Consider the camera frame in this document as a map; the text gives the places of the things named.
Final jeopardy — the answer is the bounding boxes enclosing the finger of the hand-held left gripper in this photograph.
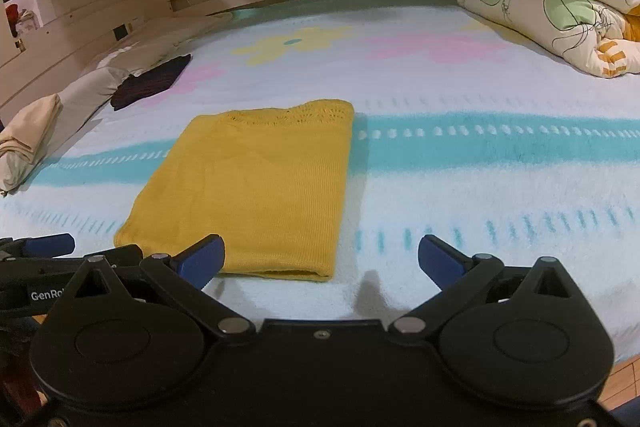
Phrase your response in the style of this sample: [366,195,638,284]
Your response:
[82,244,145,269]
[0,233,77,260]

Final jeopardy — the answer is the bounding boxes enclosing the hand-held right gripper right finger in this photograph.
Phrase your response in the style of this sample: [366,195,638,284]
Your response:
[387,234,583,340]

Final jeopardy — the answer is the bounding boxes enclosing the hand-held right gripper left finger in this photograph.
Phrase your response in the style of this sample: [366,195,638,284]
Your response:
[60,234,256,340]

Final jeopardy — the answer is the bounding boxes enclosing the yellow knit sweater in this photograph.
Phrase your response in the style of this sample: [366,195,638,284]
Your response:
[114,98,356,282]

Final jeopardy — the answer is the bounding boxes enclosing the beige pillow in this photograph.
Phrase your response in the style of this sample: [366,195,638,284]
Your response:
[0,94,64,196]

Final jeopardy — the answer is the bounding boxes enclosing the dark folded cloth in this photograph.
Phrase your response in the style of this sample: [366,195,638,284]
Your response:
[110,54,193,112]

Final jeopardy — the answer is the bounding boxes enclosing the grey white pillow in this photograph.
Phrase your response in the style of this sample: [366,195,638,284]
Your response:
[56,16,228,120]

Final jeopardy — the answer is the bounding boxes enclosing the red items on shelf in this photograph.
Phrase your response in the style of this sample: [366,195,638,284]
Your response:
[4,3,42,38]

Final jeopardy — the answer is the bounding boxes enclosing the floral folded quilt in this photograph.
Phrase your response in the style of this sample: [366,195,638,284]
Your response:
[456,0,640,79]

